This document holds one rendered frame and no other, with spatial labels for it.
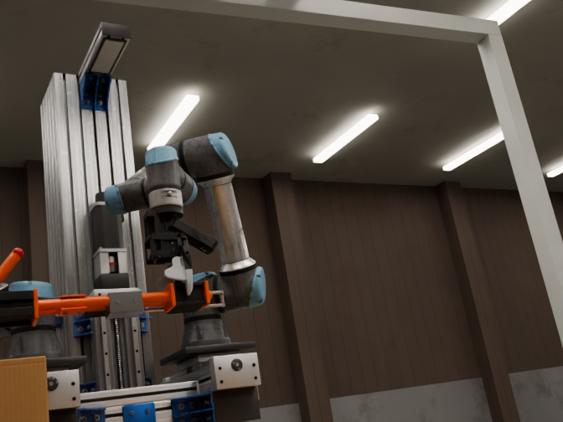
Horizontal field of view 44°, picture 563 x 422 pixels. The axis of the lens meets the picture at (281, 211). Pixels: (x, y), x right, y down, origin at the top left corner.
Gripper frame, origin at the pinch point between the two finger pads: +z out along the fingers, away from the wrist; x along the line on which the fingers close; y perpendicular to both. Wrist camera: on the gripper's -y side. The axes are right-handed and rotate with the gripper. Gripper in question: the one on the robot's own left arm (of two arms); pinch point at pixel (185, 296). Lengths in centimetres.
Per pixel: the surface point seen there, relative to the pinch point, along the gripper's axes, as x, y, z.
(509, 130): -165, -278, -134
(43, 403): 20.7, 32.2, 21.0
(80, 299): 3.3, 22.9, -0.2
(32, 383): 20.8, 33.9, 17.7
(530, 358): -660, -708, -24
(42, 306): 3.3, 30.2, 0.7
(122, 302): 3.4, 14.5, 1.1
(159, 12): -293, -92, -290
